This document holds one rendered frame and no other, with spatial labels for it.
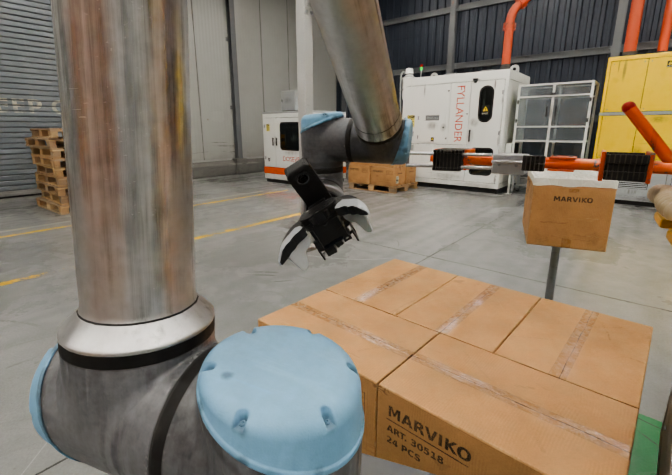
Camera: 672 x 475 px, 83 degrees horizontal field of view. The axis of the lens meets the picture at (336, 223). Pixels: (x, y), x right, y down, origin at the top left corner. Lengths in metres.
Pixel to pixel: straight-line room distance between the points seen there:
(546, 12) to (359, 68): 11.57
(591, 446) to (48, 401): 1.12
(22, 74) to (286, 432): 9.54
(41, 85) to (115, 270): 9.42
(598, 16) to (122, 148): 11.71
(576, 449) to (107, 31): 1.20
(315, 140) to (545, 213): 1.90
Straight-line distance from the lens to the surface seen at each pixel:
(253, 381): 0.36
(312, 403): 0.34
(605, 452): 1.23
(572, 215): 2.53
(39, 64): 9.81
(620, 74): 8.32
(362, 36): 0.55
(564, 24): 11.94
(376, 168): 8.08
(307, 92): 4.11
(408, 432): 1.27
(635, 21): 8.71
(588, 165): 0.95
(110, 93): 0.38
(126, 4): 0.39
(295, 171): 0.63
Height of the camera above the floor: 1.29
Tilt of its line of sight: 14 degrees down
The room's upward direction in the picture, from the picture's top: straight up
